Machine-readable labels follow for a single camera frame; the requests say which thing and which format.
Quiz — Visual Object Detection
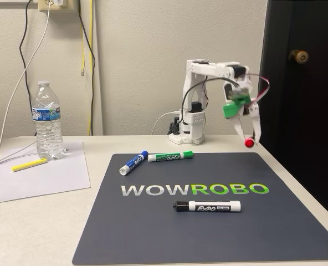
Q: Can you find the yellow cable with clear plug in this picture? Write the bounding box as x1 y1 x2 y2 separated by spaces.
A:
80 26 86 76

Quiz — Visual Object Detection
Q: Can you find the grey camera cable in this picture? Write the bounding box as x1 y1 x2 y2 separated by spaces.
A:
180 77 239 122

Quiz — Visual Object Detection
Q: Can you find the green Expo marker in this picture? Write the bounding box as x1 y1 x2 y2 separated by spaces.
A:
147 150 194 163

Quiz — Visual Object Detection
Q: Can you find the yellow highlighter pen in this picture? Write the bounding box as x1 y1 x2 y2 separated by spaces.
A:
11 158 48 173

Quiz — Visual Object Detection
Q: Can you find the clear plastic water bottle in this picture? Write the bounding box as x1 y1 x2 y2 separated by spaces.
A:
31 80 65 161

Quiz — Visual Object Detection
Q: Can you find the red white motor wire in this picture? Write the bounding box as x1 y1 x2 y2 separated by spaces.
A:
245 73 271 103

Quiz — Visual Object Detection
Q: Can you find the blue Expo marker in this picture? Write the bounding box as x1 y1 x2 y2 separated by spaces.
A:
119 150 149 176

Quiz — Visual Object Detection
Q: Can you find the dark grey WOWROBO mat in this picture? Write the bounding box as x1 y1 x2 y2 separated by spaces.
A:
71 152 328 266

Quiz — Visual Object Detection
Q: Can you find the white paper sheet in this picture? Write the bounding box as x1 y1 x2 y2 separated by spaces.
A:
0 140 92 205

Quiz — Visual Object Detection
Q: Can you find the white charger cable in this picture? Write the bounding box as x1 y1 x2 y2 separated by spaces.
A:
0 2 54 178

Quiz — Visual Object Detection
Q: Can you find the black Expo marker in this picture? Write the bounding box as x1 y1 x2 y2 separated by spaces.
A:
172 200 242 213

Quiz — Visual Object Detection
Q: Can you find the black wall cable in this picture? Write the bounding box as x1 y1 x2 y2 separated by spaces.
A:
19 0 38 136
76 0 96 136

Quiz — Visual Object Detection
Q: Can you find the brass door knob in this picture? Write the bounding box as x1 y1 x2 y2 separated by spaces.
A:
288 49 309 65

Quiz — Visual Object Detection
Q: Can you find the white robot base cable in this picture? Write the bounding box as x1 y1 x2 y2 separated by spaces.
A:
152 110 181 136

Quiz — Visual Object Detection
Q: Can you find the dark wooden door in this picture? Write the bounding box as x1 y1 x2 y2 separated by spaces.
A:
253 0 328 222

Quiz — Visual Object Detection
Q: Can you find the beige wall outlet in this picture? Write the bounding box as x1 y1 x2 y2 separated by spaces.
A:
37 0 76 13

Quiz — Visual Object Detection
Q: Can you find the green gripper camera mount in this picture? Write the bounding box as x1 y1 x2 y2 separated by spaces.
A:
222 94 252 120

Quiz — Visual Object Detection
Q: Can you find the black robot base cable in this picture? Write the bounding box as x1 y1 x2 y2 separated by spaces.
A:
168 116 181 136

